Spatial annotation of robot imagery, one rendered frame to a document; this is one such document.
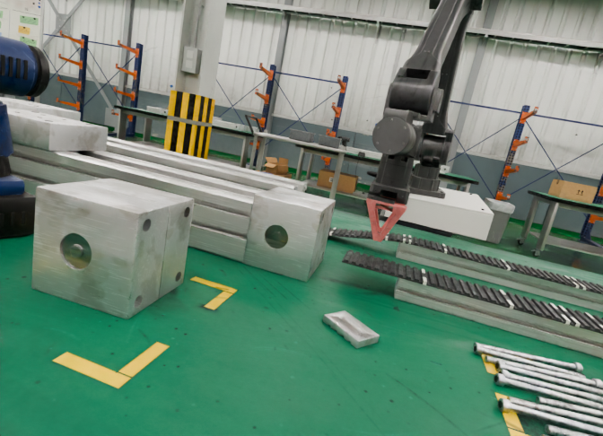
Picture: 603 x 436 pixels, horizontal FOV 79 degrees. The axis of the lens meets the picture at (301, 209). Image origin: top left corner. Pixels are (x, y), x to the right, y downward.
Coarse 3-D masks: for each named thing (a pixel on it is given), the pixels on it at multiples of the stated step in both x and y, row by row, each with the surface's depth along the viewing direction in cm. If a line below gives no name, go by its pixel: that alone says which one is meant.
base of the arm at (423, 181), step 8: (416, 168) 107; (424, 168) 104; (432, 168) 104; (440, 168) 106; (416, 176) 106; (424, 176) 105; (432, 176) 105; (408, 184) 110; (416, 184) 106; (424, 184) 105; (432, 184) 104; (416, 192) 105; (424, 192) 105; (432, 192) 105; (440, 192) 105
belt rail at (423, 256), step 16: (400, 256) 65; (416, 256) 65; (432, 256) 64; (448, 256) 63; (464, 272) 63; (480, 272) 63; (496, 272) 61; (512, 272) 61; (528, 288) 61; (544, 288) 61; (560, 288) 59; (576, 288) 59; (576, 304) 59; (592, 304) 59
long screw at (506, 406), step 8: (504, 400) 29; (504, 408) 29; (512, 408) 29; (520, 408) 29; (528, 408) 29; (536, 416) 29; (544, 416) 29; (552, 416) 29; (560, 424) 29; (568, 424) 29; (576, 424) 29; (584, 424) 29; (592, 432) 28; (600, 432) 28
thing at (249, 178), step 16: (112, 144) 74; (128, 144) 81; (144, 160) 73; (160, 160) 71; (176, 160) 70; (192, 160) 78; (208, 160) 79; (208, 176) 70; (224, 176) 68; (240, 176) 67; (256, 176) 74; (272, 176) 74
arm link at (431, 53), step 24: (432, 0) 81; (456, 0) 74; (480, 0) 77; (432, 24) 70; (456, 24) 72; (432, 48) 65; (408, 72) 63; (432, 72) 61; (408, 96) 60; (432, 96) 60
